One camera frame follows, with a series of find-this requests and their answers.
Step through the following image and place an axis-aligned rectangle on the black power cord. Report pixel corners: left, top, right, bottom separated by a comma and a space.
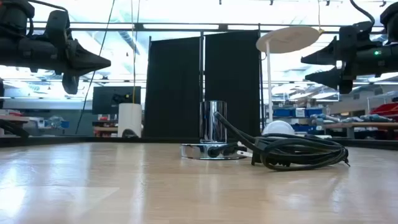
207, 111, 351, 172

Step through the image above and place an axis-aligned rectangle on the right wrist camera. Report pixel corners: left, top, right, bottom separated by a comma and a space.
352, 21, 374, 44

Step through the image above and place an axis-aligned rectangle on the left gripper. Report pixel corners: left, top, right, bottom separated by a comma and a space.
17, 34, 112, 95

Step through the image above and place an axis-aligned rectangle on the black overhead frame beam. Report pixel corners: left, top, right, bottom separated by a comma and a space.
29, 21, 386, 34

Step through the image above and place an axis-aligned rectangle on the black rounded object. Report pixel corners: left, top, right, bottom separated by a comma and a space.
121, 128, 140, 139

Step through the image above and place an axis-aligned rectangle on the wooden shelf with red items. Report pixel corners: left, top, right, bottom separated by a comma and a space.
92, 114, 119, 138

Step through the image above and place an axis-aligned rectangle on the blue storage bin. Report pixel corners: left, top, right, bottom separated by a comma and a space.
305, 108, 324, 118
273, 108, 295, 118

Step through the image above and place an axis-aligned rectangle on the blue plastic item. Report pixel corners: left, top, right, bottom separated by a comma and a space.
43, 115, 71, 130

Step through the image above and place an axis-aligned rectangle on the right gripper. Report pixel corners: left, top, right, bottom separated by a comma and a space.
300, 26, 398, 95

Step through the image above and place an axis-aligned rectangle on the black computer monitor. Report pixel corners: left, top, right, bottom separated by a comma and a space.
91, 86, 142, 116

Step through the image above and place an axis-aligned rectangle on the blue storage crate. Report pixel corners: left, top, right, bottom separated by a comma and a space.
291, 124, 325, 133

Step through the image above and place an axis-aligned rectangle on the black hanging cable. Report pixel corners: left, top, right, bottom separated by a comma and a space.
75, 0, 116, 135

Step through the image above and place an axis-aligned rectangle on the red storage bin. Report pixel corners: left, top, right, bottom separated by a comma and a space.
369, 102, 398, 118

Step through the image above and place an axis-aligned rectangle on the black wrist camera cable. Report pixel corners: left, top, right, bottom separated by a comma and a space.
349, 0, 376, 25

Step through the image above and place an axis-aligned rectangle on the chrome lamp base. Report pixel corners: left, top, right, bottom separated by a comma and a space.
180, 100, 249, 161

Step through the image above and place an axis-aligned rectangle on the black table edge rail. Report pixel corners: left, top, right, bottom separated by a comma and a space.
0, 136, 398, 151

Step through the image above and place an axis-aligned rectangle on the white cylindrical bin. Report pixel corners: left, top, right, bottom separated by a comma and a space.
117, 103, 143, 138

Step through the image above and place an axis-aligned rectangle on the grey blue cloth pile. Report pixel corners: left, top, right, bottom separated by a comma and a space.
310, 113, 395, 124

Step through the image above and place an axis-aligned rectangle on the yellow hanging cable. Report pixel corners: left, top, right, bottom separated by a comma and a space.
130, 0, 141, 105
317, 0, 325, 34

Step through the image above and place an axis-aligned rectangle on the white LED lightbulb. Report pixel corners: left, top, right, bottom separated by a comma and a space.
262, 120, 295, 136

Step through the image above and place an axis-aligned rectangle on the white round pedestal table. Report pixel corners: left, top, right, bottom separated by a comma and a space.
255, 26, 323, 124

